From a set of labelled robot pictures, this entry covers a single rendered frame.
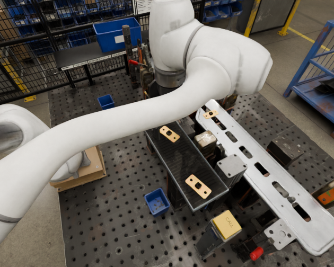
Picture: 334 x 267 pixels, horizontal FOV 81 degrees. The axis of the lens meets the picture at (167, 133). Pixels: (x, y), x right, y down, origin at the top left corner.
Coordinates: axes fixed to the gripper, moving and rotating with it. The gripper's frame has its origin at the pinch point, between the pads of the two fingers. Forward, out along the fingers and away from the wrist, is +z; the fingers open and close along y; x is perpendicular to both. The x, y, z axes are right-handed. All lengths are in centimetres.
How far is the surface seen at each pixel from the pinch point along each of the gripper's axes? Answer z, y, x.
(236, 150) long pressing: 21.5, 23.5, -21.0
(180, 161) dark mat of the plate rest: 5.5, -6.2, -11.2
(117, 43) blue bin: 14, 40, 86
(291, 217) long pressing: 22, 12, -52
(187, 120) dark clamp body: 13.7, 16.7, 3.7
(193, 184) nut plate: 5.2, -9.8, -20.1
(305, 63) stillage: 70, 219, -9
